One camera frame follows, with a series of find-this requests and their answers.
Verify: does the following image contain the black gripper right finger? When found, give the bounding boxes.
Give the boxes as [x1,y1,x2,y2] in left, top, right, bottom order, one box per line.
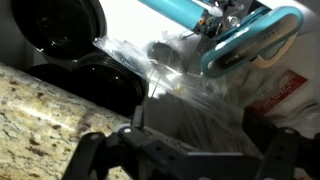
[242,106,320,180]

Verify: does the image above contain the red and white packet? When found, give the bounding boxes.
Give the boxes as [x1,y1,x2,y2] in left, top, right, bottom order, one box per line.
[248,69,308,116]

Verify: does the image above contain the white plastic bags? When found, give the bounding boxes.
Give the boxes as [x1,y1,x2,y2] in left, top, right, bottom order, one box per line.
[229,31,320,138]

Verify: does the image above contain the blue handled can opener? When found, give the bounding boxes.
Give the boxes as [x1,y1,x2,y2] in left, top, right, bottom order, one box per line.
[138,0,305,79]

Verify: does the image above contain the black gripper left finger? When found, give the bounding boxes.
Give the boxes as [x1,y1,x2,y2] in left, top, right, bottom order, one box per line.
[61,105,188,180]

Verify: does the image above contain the clear plastic bag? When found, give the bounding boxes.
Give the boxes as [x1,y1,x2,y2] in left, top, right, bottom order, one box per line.
[93,31,248,111]

